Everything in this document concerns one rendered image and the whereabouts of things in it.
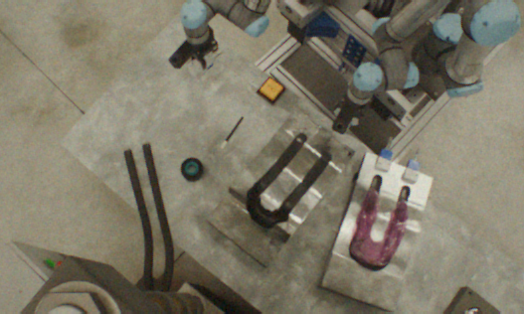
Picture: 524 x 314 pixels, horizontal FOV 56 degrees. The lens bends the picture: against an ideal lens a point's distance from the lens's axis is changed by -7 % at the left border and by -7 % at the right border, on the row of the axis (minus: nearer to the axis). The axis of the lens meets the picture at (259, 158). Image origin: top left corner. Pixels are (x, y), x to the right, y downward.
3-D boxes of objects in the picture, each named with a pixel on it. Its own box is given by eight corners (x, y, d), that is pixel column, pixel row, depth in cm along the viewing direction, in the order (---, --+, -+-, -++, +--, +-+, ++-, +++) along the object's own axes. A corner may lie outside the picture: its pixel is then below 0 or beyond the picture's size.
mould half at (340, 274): (363, 156, 190) (370, 147, 179) (428, 181, 188) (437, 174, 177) (316, 286, 177) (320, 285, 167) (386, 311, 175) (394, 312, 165)
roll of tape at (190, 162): (179, 179, 186) (178, 177, 183) (183, 158, 188) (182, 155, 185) (201, 183, 186) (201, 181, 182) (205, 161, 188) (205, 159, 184)
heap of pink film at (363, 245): (365, 185, 181) (370, 180, 173) (412, 203, 179) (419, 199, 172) (340, 255, 174) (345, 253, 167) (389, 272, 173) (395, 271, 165)
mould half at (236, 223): (294, 115, 193) (297, 102, 180) (351, 158, 189) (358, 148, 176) (207, 222, 182) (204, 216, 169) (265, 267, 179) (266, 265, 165)
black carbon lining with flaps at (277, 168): (299, 131, 184) (301, 123, 175) (335, 159, 182) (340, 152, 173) (236, 209, 177) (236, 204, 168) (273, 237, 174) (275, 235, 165)
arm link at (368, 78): (389, 83, 143) (360, 87, 142) (379, 97, 153) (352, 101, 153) (382, 58, 145) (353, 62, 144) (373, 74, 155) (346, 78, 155)
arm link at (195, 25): (213, 5, 147) (193, 26, 145) (215, 24, 158) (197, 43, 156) (193, -9, 148) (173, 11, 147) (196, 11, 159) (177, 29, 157)
